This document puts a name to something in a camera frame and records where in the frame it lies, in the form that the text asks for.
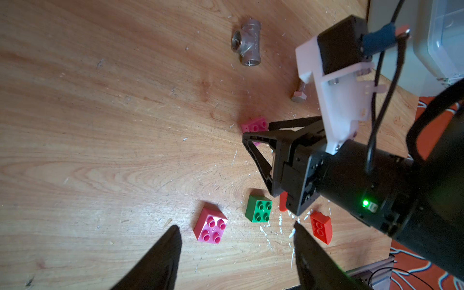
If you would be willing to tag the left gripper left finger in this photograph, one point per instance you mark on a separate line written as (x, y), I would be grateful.
(158, 268)

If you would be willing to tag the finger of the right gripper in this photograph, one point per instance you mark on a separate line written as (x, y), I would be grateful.
(295, 123)
(264, 168)

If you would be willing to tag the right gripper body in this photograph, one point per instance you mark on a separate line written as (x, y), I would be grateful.
(382, 198)

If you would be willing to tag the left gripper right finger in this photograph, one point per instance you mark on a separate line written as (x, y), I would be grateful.
(316, 270)

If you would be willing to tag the red square lego brick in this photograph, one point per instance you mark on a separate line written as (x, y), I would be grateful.
(282, 201)

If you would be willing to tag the pink lego brick top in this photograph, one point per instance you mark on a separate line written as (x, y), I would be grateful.
(259, 124)

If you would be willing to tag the pink lego brick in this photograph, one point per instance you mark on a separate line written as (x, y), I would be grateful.
(210, 226)
(259, 124)

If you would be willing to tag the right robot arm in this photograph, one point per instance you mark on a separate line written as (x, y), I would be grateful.
(419, 202)

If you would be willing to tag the green lego brick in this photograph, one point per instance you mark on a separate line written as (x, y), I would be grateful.
(258, 209)

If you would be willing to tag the red sloped lego brick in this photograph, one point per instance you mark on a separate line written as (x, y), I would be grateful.
(321, 227)

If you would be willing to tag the metal bolt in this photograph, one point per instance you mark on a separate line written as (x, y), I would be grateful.
(300, 95)

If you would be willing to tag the metal pipe tee fitting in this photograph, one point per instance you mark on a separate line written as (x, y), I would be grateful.
(246, 43)

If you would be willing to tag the grey plastic storage box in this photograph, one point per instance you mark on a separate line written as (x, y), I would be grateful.
(435, 52)

